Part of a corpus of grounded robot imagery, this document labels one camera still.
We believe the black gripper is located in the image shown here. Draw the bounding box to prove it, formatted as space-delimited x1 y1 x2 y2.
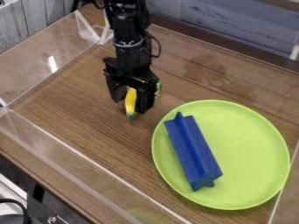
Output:
103 38 162 114

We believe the yellow toy banana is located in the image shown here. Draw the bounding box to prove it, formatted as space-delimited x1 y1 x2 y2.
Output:
125 88 136 120

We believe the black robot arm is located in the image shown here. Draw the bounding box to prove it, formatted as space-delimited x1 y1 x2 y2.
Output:
103 0 162 114

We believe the green round plate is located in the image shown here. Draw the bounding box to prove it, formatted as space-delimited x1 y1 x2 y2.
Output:
152 100 290 210

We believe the blue plastic block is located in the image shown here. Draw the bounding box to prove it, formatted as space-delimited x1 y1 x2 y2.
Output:
163 112 223 191

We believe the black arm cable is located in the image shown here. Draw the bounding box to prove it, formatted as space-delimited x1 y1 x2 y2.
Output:
141 31 163 59

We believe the clear acrylic corner bracket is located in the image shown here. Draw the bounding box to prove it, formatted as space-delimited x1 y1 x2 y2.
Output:
73 10 113 46

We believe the clear acrylic front wall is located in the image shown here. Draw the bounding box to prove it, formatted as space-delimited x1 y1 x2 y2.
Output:
0 107 191 224

